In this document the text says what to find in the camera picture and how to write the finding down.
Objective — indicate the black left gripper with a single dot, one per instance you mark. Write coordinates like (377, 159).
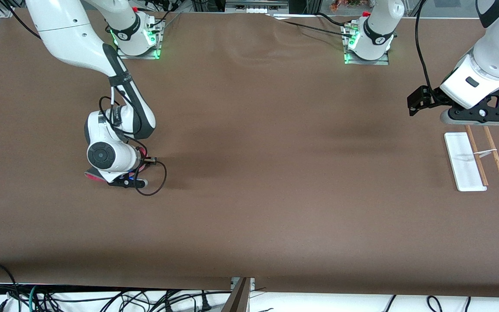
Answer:
(432, 98)

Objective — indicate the grey and pink towel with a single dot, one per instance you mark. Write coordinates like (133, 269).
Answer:
(91, 175)

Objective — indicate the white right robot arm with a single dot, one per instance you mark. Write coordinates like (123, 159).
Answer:
(67, 30)

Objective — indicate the white rack with wooden bars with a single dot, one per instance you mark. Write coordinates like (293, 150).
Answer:
(461, 160)

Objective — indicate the orange background object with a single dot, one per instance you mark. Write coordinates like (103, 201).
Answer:
(340, 5)

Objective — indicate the white power strip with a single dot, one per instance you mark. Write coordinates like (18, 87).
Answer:
(254, 9)

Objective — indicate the brown table cover sheet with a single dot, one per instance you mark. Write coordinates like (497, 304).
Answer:
(249, 216)

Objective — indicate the small metal bracket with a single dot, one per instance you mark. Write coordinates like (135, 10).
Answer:
(251, 284)

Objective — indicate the aluminium frame profile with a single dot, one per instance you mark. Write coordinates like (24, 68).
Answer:
(4, 13)

